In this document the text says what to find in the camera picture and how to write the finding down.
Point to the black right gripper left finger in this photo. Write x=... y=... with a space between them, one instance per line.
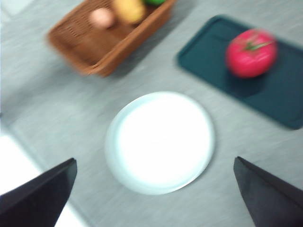
x=35 y=203

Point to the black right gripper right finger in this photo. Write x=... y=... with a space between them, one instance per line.
x=272 y=201

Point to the red tomato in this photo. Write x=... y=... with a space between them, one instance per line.
x=251 y=56

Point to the dark rectangular tray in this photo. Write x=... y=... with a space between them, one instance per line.
x=272 y=101

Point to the grey round plate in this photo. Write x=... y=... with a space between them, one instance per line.
x=161 y=144

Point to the brown wicker basket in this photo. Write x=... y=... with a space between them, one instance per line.
x=94 y=47

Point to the pale pink egg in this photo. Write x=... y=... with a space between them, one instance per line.
x=102 y=17

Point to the orange-yellow round fruit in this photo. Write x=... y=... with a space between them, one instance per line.
x=130 y=10

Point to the green pepper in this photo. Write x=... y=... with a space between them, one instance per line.
x=155 y=2

